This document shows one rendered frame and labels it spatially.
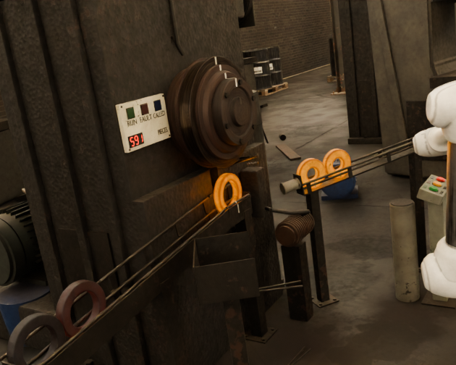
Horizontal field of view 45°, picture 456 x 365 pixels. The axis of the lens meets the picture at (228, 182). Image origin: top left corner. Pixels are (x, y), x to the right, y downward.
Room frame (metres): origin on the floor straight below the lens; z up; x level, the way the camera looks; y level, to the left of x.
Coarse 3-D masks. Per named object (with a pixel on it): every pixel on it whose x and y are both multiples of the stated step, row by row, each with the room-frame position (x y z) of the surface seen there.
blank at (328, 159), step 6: (336, 150) 2.67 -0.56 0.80; (342, 150) 2.68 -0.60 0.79; (324, 156) 2.68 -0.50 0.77; (330, 156) 2.66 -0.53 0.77; (336, 156) 2.67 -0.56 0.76; (342, 156) 2.68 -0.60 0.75; (348, 156) 2.69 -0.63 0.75; (324, 162) 2.66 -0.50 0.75; (330, 162) 2.65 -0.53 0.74; (342, 162) 2.69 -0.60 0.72; (348, 162) 2.69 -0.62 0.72; (330, 168) 2.65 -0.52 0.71; (336, 174) 2.66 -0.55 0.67
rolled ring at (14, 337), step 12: (24, 324) 1.41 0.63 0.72; (36, 324) 1.43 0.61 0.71; (48, 324) 1.47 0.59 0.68; (60, 324) 1.50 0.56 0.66; (12, 336) 1.39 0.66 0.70; (24, 336) 1.40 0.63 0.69; (60, 336) 1.49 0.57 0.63; (12, 348) 1.37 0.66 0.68; (48, 348) 1.49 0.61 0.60; (12, 360) 1.36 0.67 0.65; (24, 360) 1.38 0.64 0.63
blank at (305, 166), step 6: (306, 162) 2.61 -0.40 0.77; (312, 162) 2.62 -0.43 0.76; (318, 162) 2.63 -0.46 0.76; (300, 168) 2.60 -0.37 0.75; (306, 168) 2.61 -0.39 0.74; (318, 168) 2.63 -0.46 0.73; (324, 168) 2.64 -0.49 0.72; (300, 174) 2.59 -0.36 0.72; (306, 174) 2.60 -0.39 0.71; (318, 174) 2.63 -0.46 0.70; (324, 174) 2.64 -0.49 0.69; (306, 180) 2.60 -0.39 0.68; (318, 180) 2.63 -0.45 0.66
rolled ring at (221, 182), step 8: (224, 176) 2.31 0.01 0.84; (232, 176) 2.35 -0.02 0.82; (216, 184) 2.29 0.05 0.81; (224, 184) 2.30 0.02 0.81; (232, 184) 2.38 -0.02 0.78; (240, 184) 2.40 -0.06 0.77; (216, 192) 2.27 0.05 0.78; (240, 192) 2.39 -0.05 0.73; (216, 200) 2.26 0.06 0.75; (232, 200) 2.37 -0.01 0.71
